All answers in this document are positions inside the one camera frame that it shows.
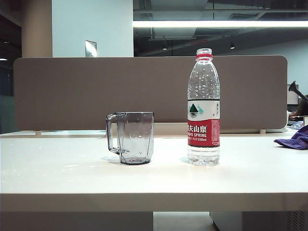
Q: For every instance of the purple cloth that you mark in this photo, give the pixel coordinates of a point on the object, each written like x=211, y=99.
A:
x=296, y=143

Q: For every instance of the grey transparent plastic mug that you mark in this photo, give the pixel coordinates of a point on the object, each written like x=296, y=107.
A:
x=137, y=144

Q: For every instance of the silver wall plaque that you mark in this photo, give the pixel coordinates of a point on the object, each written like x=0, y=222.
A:
x=91, y=48

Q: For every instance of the clear mineral water bottle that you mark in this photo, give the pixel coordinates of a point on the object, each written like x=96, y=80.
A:
x=203, y=134

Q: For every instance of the long ceiling light strip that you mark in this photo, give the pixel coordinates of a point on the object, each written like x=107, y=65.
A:
x=192, y=23

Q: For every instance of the background computer monitor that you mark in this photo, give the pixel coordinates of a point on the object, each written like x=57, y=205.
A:
x=292, y=98

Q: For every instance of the beige round pillar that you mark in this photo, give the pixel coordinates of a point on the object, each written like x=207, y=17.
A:
x=36, y=29

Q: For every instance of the brown fabric desk divider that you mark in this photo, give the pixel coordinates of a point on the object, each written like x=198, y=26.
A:
x=72, y=96

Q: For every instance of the seated background person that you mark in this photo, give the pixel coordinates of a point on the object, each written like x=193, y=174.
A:
x=302, y=108

